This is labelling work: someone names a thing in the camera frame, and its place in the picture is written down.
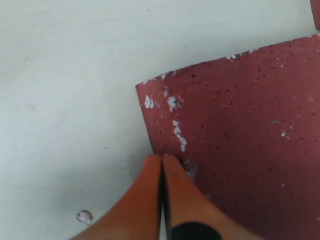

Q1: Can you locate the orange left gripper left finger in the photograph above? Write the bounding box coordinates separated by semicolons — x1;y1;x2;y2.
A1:
73;154;162;240

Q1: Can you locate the red brick back row left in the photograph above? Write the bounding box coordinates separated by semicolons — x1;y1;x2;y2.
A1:
310;0;320;31

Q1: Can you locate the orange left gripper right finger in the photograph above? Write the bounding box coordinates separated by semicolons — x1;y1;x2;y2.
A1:
162;155;261;240

